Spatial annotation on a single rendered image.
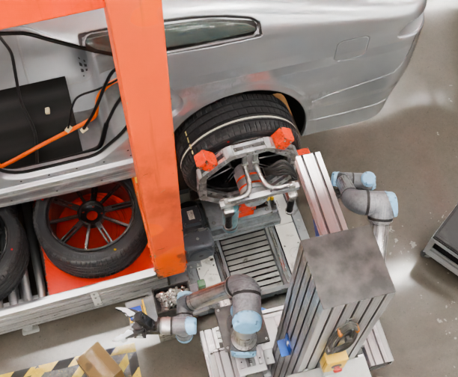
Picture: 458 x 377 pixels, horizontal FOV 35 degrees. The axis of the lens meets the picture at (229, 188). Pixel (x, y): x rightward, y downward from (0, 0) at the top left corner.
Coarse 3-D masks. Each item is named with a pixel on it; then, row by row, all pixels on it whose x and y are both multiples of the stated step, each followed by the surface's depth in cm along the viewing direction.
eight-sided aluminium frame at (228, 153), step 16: (240, 144) 365; (256, 144) 368; (272, 144) 366; (224, 160) 364; (288, 160) 392; (208, 176) 373; (272, 176) 406; (288, 176) 399; (208, 192) 398; (224, 192) 406
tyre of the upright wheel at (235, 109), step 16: (240, 96) 372; (256, 96) 374; (272, 96) 382; (208, 112) 371; (224, 112) 368; (240, 112) 367; (256, 112) 368; (272, 112) 374; (288, 112) 389; (192, 128) 374; (208, 128) 368; (224, 128) 365; (240, 128) 363; (256, 128) 364; (272, 128) 368; (176, 144) 389; (208, 144) 365; (224, 144) 367; (192, 160) 372; (192, 176) 385
